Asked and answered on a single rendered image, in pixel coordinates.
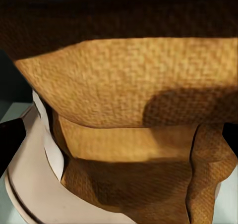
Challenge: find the microwave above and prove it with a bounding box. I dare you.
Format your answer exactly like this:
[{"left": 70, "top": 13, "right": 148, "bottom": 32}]
[{"left": 0, "top": 46, "right": 238, "bottom": 224}]

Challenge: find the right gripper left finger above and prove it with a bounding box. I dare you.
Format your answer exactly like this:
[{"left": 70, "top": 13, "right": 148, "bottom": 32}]
[{"left": 0, "top": 118, "right": 26, "bottom": 178}]

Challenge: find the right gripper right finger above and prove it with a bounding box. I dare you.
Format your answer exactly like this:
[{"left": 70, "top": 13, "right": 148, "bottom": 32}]
[{"left": 222, "top": 123, "right": 238, "bottom": 158}]

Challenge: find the popcorn bag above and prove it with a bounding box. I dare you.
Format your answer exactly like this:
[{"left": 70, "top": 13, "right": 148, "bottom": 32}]
[{"left": 0, "top": 0, "right": 238, "bottom": 224}]

